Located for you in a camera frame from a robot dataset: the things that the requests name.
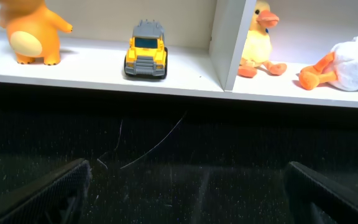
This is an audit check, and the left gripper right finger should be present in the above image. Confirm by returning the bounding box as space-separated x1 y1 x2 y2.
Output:
283 161 358 224

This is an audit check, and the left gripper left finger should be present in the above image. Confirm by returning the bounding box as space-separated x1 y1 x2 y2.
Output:
0 157 93 224

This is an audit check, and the yellow rubber duck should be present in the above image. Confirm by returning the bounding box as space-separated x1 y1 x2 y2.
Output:
0 0 74 67

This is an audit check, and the grey and yellow toy truck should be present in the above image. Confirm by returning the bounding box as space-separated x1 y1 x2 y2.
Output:
123 19 169 80

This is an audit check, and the white plush duck yellow hat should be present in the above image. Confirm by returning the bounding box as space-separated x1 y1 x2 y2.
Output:
298 34 358 95

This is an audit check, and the white shelf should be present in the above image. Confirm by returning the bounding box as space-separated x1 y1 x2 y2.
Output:
0 0 358 111

